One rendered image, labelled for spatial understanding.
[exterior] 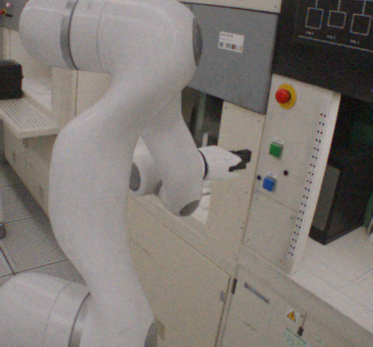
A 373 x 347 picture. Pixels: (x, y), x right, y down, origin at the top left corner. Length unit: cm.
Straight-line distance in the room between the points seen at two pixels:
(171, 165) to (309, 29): 51
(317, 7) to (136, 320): 82
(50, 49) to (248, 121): 80
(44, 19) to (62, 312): 35
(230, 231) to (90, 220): 89
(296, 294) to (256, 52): 69
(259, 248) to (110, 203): 84
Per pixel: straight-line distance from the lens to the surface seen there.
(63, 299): 55
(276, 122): 113
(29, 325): 56
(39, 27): 50
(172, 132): 75
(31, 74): 377
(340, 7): 101
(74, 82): 228
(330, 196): 134
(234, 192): 128
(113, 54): 45
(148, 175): 82
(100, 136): 45
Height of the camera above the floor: 154
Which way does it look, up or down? 21 degrees down
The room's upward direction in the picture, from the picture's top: 7 degrees clockwise
